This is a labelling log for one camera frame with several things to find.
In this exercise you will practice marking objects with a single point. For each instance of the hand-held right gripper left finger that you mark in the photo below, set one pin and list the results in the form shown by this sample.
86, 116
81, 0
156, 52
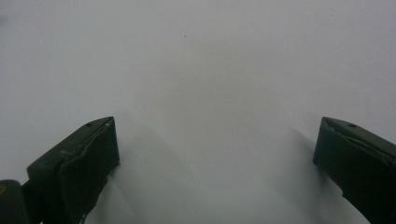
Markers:
77, 168

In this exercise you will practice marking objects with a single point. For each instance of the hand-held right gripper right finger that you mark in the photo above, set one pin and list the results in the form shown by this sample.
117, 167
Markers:
361, 155

